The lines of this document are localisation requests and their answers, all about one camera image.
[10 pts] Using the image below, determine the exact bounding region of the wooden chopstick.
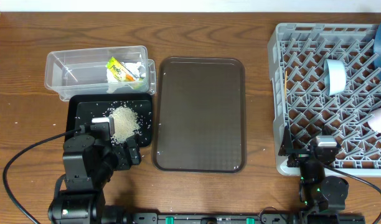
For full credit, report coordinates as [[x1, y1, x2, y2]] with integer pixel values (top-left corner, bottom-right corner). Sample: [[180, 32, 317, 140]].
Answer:
[[284, 70, 288, 101]]

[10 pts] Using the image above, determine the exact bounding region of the yellow snack wrapper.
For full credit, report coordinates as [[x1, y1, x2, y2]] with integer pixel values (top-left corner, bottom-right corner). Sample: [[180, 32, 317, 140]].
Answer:
[[106, 57, 138, 82]]

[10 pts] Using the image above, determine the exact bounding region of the light blue rice bowl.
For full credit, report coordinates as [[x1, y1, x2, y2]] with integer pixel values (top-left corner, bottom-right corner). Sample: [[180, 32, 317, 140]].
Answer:
[[324, 59, 347, 96]]

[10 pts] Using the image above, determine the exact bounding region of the pink cup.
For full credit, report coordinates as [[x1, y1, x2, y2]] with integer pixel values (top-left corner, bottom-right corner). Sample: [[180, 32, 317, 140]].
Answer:
[[368, 108, 381, 133]]

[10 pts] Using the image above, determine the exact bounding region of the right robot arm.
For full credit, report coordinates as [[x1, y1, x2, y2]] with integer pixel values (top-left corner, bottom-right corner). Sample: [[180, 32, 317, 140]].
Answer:
[[278, 127, 349, 223]]

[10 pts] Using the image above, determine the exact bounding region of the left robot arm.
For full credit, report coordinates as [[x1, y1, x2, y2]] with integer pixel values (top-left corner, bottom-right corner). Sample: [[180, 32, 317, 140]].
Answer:
[[48, 134, 141, 223]]

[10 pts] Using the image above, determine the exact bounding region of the grey dishwasher rack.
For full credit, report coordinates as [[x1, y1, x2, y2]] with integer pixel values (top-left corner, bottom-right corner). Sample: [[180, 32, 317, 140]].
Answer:
[[268, 23, 381, 177]]

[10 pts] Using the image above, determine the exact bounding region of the clear plastic waste bin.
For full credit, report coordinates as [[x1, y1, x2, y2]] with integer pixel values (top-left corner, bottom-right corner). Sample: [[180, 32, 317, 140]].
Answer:
[[44, 45, 156, 101]]

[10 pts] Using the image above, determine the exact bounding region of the spilled rice pile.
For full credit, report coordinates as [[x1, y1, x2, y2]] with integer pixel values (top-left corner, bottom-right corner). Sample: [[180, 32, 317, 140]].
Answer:
[[75, 101, 153, 146]]

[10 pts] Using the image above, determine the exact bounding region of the black tray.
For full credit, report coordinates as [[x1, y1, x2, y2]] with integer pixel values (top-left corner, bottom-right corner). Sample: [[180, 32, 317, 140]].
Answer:
[[66, 93, 153, 147]]

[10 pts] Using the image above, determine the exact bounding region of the brown serving tray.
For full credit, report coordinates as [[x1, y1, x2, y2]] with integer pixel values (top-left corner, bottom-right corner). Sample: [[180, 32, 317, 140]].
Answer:
[[152, 57, 247, 174]]

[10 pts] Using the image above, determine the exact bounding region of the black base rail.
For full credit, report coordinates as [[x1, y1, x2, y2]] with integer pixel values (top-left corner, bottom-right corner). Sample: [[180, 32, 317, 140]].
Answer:
[[100, 206, 365, 224]]

